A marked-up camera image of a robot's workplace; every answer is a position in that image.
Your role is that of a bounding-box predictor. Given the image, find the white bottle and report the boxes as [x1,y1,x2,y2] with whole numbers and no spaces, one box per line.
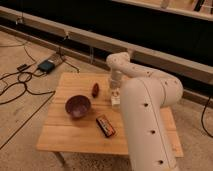
[111,89,120,106]

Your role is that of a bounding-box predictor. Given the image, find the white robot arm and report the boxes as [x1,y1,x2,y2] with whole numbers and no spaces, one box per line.
[106,52,183,171]

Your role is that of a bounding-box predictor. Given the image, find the purple ceramic bowl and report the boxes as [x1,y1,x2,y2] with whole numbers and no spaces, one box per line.
[65,95,91,119]

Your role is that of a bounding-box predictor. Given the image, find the small brown oval object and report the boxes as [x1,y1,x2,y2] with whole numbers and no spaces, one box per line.
[92,83,99,98]

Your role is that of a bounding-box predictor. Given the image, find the dark snack bar packet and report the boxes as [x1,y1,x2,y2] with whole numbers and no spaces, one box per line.
[96,115,116,138]

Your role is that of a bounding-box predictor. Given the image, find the wooden table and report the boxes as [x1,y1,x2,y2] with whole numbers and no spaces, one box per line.
[35,72,184,168]

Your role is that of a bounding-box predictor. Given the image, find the black power adapter box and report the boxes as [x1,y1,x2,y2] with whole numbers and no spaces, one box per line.
[38,60,55,73]

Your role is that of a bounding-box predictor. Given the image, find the small black plug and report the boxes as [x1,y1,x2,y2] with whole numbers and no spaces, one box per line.
[17,64,28,72]

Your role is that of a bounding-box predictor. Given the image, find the black floor cables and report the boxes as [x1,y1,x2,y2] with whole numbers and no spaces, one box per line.
[0,39,81,106]

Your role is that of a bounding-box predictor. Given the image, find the black cable at right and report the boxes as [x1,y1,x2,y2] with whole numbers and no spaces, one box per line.
[200,94,213,139]

